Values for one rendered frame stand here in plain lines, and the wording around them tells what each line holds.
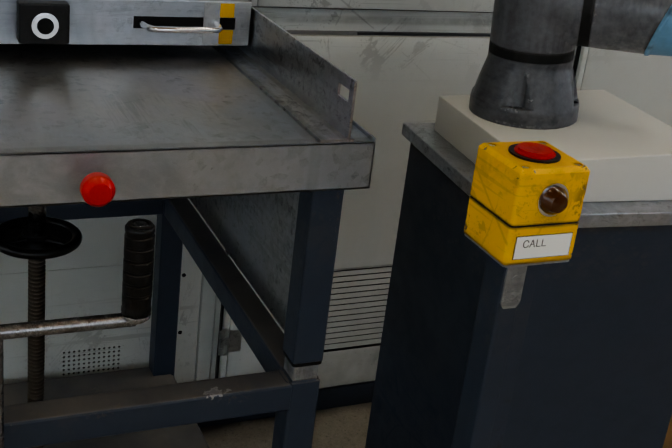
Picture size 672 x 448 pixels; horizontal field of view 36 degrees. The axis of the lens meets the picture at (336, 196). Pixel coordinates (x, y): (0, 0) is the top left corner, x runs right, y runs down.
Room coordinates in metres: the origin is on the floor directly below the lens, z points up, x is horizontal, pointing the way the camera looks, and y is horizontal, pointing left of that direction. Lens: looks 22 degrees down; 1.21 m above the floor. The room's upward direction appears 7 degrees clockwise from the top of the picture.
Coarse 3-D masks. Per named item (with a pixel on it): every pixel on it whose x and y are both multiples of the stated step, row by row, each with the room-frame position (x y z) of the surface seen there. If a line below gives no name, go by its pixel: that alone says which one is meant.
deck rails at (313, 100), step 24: (264, 24) 1.32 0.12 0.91; (216, 48) 1.38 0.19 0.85; (240, 48) 1.39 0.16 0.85; (264, 48) 1.31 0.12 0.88; (288, 48) 1.24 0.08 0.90; (264, 72) 1.29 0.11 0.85; (288, 72) 1.23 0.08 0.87; (312, 72) 1.16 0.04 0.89; (336, 72) 1.11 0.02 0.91; (288, 96) 1.19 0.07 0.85; (312, 96) 1.16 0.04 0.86; (336, 96) 1.10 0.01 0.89; (312, 120) 1.11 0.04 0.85; (336, 120) 1.09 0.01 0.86
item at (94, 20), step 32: (0, 0) 1.21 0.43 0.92; (64, 0) 1.25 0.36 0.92; (96, 0) 1.26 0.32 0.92; (128, 0) 1.28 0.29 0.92; (160, 0) 1.30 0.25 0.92; (192, 0) 1.32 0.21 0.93; (224, 0) 1.34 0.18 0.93; (0, 32) 1.21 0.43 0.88; (96, 32) 1.26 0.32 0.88; (128, 32) 1.28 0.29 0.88
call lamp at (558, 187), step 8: (552, 184) 0.90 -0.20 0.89; (560, 184) 0.90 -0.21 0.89; (544, 192) 0.90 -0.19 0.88; (552, 192) 0.89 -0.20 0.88; (560, 192) 0.89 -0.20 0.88; (544, 200) 0.89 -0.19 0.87; (552, 200) 0.89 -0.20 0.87; (560, 200) 0.89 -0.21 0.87; (544, 208) 0.89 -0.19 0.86; (552, 208) 0.89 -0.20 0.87; (560, 208) 0.89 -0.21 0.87
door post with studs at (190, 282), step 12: (192, 204) 1.69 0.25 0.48; (192, 264) 1.70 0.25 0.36; (192, 276) 1.70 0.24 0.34; (192, 288) 1.70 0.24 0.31; (180, 300) 1.69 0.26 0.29; (192, 300) 1.70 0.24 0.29; (180, 312) 1.69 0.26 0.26; (192, 312) 1.70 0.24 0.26; (180, 324) 1.69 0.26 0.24; (192, 324) 1.70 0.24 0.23; (180, 336) 1.69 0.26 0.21; (192, 336) 1.70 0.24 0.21; (180, 348) 1.69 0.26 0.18; (192, 348) 1.70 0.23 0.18; (180, 360) 1.69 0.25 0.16; (192, 360) 1.70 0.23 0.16; (180, 372) 1.69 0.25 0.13; (192, 372) 1.70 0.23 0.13
